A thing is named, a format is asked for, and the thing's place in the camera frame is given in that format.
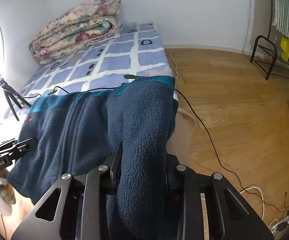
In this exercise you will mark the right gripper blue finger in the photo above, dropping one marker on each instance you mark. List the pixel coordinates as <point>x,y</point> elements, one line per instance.
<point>116,163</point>

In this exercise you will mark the white striped hanging towel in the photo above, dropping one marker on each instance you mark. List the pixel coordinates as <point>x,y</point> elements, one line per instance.
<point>281,16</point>

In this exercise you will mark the black clothes rack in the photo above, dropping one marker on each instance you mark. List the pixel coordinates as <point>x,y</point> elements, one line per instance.
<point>266,52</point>

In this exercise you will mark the blue checked bed sheet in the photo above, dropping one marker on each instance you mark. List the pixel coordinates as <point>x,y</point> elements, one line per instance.
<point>136,51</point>

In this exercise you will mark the left hand white glove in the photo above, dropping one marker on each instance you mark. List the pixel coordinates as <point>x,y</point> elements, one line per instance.
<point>7,194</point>

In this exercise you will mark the white power strip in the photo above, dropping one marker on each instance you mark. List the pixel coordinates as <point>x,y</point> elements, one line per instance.
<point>279,225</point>

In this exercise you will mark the folded floral quilt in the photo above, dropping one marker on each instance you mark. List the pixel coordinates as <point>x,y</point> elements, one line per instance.
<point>84,25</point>

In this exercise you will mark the black light tripod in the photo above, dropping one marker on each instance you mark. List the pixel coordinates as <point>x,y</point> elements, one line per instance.
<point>13,97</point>

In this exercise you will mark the teal plaid fleece jacket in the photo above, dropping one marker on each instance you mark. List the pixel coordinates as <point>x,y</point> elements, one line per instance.
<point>76,133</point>

